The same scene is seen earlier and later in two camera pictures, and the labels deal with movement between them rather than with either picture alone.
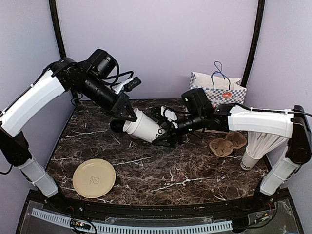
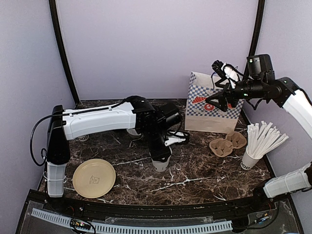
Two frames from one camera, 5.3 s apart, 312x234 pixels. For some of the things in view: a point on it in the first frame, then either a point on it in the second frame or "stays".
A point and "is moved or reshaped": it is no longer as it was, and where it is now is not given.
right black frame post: x=255 y=44 stays
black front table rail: x=205 y=209 stays
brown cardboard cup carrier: x=222 y=147 stays
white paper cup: x=145 y=127 is moved or reshaped
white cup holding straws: x=247 y=162 stays
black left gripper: x=122 y=100 to x=158 y=155
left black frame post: x=52 y=5 stays
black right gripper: x=169 y=136 to x=222 y=95
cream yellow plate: x=93 y=178 stays
